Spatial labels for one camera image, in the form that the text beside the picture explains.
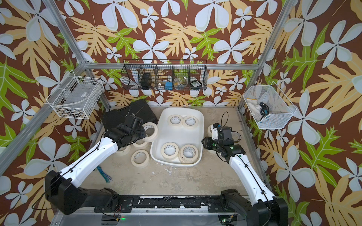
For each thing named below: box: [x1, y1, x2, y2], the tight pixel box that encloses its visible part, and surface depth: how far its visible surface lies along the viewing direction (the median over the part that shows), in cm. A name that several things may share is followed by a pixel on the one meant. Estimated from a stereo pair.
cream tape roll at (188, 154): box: [178, 144, 199, 164], surface depth 88 cm
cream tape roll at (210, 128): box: [206, 123, 214, 138], surface depth 103 cm
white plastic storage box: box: [150, 106, 205, 168], surface depth 100 cm
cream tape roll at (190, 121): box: [182, 115, 199, 128], surface depth 110 cm
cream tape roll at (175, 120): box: [167, 114, 183, 127], surface depth 111 cm
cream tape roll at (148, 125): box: [141, 121, 158, 143], surface depth 80 cm
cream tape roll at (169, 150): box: [161, 142, 180, 161], surface depth 95 cm
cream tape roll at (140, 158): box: [130, 149, 150, 169], surface depth 90 cm
